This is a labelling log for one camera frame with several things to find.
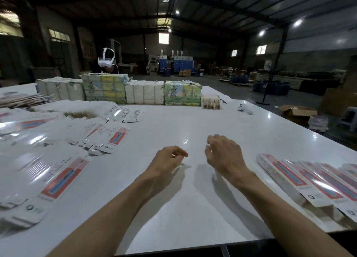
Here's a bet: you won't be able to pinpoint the person's left hand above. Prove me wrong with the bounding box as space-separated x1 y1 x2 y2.
139 145 189 191

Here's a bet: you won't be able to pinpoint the person's right hand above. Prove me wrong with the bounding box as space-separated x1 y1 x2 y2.
205 134 256 189

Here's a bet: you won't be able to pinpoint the pile of carton blanks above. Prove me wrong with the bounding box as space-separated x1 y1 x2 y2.
0 101 146 232

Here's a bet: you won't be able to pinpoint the person's left forearm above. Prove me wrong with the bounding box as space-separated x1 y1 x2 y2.
47 176 157 257

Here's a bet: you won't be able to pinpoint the person's right forearm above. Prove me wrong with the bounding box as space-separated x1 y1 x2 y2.
237 175 352 257

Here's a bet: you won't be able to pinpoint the small white object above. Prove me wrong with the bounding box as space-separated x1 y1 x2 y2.
237 103 253 116

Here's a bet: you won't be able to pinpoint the small beige card stack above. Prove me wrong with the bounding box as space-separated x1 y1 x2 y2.
201 95 222 110

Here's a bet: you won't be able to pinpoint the green printed carton bundle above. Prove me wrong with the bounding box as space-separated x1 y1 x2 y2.
163 79 203 107

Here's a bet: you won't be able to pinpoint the row of white cartons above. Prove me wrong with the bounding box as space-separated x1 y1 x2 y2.
125 79 165 105
35 77 86 101

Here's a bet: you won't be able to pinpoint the blue bins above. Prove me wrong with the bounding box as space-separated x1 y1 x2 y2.
252 80 291 96

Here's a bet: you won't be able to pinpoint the open cardboard box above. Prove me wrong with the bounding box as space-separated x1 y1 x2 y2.
279 105 318 127

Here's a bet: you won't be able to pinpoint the black floor stand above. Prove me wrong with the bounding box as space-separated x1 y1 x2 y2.
257 42 288 105

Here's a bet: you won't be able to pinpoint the green yellow carton bundle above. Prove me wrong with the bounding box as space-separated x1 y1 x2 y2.
80 72 130 104

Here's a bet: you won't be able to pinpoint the white plastic bags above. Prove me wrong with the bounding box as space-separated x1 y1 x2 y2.
308 114 330 133

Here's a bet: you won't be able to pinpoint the blue machine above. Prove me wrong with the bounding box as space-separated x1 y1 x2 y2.
158 49 194 75

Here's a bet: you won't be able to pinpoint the white headset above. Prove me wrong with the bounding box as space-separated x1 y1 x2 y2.
97 47 116 69

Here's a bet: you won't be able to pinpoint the tall cardboard box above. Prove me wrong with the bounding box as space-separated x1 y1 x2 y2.
321 70 357 117

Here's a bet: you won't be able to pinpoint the white stool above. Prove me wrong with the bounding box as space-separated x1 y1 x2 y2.
337 106 357 132

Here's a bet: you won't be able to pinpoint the grey crate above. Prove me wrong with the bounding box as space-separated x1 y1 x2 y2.
32 67 61 80

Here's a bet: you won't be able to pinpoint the pile of grey flat sheets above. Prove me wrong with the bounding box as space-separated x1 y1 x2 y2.
0 92 54 109

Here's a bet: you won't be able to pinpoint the dark grey cabinet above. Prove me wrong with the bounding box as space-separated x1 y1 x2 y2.
0 37 31 82

